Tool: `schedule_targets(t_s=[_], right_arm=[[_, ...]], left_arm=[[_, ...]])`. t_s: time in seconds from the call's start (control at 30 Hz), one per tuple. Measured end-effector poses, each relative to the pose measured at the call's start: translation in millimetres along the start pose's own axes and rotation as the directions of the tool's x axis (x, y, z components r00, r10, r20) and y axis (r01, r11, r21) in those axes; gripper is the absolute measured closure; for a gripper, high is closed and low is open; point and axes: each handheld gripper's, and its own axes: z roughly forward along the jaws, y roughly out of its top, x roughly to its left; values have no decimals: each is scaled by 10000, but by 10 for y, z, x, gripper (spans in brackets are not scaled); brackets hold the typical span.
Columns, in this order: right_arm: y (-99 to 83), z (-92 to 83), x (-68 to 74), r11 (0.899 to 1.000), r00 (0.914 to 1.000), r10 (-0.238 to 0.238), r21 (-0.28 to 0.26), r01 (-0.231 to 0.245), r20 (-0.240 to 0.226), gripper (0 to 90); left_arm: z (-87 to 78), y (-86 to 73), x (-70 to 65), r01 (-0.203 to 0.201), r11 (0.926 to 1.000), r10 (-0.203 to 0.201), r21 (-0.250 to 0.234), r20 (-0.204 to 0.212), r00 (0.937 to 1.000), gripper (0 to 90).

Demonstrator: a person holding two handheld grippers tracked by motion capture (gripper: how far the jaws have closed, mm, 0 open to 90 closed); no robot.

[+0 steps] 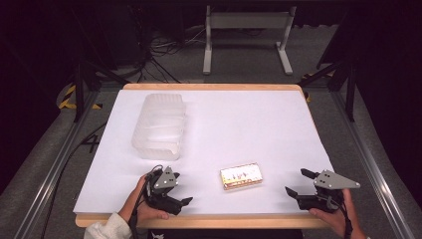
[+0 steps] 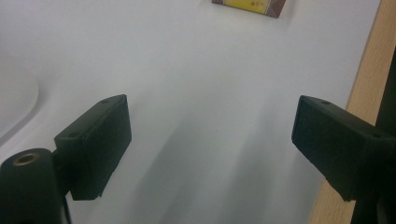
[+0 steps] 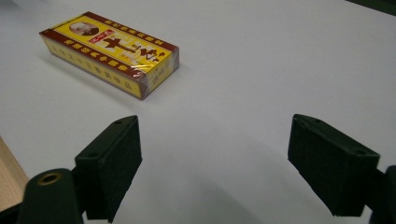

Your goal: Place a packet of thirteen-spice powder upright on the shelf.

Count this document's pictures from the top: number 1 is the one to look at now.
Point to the black tripod stand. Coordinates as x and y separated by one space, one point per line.
79 83
348 86

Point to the aluminium rail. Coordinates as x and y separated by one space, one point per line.
53 172
375 172

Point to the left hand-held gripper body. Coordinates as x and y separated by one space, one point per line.
165 181

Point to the translucent plastic container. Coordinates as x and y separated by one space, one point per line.
159 127

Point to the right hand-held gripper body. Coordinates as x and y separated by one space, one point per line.
326 189

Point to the white table board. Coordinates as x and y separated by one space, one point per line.
205 221

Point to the white table sheet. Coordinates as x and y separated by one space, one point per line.
232 132

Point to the grey metal stand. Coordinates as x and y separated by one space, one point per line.
247 21

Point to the gold foil snack packet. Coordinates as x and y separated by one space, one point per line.
241 176

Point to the yellow black floor tape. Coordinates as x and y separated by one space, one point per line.
68 98
308 94

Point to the person's right hand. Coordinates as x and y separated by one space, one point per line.
338 217

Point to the person's left hand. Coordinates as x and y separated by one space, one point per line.
139 205

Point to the person's dark clothing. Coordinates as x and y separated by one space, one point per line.
225 234

